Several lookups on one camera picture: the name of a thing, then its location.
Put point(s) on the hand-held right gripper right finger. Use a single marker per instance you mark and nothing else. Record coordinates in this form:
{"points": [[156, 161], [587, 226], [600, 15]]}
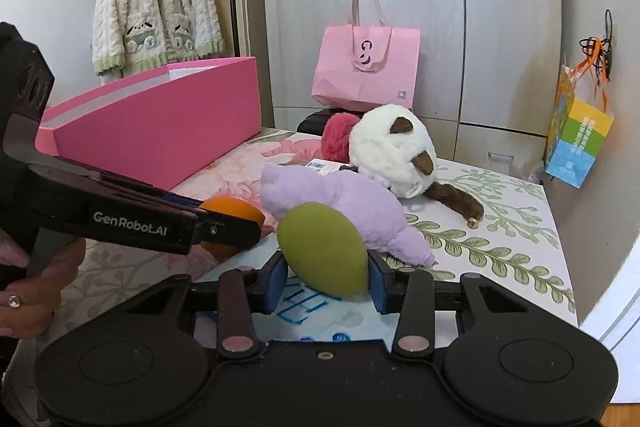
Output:
{"points": [[380, 286]]}

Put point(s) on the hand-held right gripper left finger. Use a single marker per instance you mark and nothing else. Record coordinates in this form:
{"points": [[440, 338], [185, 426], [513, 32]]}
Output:
{"points": [[278, 283]]}

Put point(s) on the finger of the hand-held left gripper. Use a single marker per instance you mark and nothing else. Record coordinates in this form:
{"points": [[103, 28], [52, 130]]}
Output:
{"points": [[227, 232], [150, 193]]}

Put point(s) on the orange egg-shaped sponge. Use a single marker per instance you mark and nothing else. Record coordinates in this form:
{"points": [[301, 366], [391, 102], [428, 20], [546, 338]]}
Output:
{"points": [[235, 210]]}

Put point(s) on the green egg-shaped sponge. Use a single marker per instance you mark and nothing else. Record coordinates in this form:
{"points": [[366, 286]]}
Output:
{"points": [[320, 247]]}

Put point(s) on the pink storage box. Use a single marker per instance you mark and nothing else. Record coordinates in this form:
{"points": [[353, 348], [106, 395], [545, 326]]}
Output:
{"points": [[150, 127]]}

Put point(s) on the purple plush toy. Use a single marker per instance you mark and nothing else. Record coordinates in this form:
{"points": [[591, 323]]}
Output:
{"points": [[350, 207]]}

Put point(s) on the white plush cat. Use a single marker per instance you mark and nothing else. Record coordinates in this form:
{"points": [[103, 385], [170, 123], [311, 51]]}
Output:
{"points": [[385, 152]]}

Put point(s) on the red furry plush toy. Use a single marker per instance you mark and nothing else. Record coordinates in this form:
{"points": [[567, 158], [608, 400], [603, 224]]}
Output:
{"points": [[335, 137]]}

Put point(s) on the person's left hand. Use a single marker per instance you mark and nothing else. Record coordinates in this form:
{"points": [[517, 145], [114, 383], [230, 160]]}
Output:
{"points": [[45, 292]]}

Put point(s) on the white paper tag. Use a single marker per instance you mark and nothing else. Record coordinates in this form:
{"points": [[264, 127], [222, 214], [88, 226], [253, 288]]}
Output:
{"points": [[320, 166]]}

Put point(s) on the floral bed sheet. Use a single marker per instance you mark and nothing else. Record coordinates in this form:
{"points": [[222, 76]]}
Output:
{"points": [[500, 217]]}

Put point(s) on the pink tote bag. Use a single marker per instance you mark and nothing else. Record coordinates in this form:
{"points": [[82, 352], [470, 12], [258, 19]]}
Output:
{"points": [[365, 72]]}

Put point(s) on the colourful paper gift bag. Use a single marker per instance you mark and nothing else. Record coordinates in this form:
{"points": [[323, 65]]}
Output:
{"points": [[580, 132]]}

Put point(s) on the beige wardrobe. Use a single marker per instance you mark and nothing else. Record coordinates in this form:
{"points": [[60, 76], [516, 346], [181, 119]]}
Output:
{"points": [[490, 37]]}

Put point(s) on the orange ribbon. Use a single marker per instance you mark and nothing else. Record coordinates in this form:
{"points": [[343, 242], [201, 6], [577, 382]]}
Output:
{"points": [[592, 57]]}

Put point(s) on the black wall hook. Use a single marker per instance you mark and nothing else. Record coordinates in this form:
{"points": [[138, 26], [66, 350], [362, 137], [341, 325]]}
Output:
{"points": [[608, 27]]}

